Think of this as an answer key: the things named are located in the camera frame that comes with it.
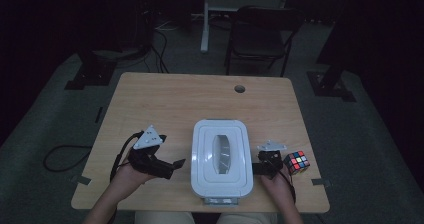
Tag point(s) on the white container lid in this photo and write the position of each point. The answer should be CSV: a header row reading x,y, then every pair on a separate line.
x,y
203,157

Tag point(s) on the white metal desk frame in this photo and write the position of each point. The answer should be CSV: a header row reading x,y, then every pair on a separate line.
x,y
204,34

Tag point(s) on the colourful puzzle cube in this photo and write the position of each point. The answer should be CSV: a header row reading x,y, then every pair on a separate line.
x,y
296,162

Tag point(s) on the person's right hand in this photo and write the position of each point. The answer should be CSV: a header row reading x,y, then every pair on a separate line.
x,y
280,187

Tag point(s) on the black stand base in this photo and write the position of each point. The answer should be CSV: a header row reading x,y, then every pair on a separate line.
x,y
93,74
328,89

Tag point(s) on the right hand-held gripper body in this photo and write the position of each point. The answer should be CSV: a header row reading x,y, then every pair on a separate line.
x,y
271,160

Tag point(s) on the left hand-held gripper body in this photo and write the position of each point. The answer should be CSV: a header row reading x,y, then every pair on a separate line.
x,y
148,160

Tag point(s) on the dark equipment rack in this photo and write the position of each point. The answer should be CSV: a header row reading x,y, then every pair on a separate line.
x,y
145,17

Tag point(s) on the clear plastic container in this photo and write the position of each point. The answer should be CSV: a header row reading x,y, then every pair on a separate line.
x,y
220,201

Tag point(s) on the person's left hand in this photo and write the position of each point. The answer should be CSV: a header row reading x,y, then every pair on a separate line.
x,y
128,179

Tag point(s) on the black folding chair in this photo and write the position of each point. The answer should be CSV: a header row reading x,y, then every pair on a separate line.
x,y
256,40

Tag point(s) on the grey tape piece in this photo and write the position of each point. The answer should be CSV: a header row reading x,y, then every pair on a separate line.
x,y
320,182
81,180

